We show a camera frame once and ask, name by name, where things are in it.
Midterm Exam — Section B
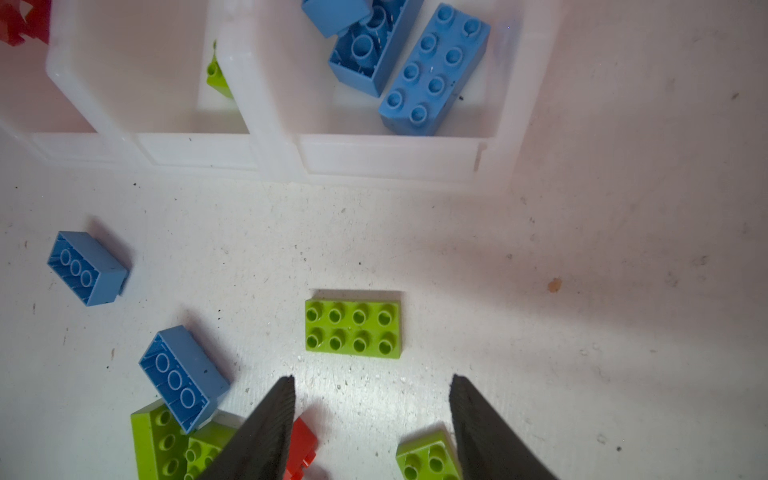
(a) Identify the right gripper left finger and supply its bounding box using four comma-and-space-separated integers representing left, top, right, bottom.
198, 376, 296, 480

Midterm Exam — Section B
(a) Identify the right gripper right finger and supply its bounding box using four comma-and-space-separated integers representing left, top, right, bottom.
449, 374, 556, 480

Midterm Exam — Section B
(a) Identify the green lego brick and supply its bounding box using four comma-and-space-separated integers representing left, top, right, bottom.
206, 42, 233, 99
396, 429, 463, 480
184, 411, 244, 480
130, 399, 188, 479
304, 290, 403, 359

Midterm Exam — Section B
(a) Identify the blue lego brick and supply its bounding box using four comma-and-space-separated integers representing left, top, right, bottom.
139, 326, 230, 434
379, 3, 491, 136
47, 231, 128, 307
301, 0, 373, 38
328, 0, 423, 98

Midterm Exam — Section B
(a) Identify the red lego brick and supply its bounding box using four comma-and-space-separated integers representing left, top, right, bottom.
1, 0, 52, 46
283, 418, 318, 480

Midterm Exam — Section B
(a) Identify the left white bin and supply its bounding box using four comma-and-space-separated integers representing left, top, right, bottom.
1, 1, 127, 169

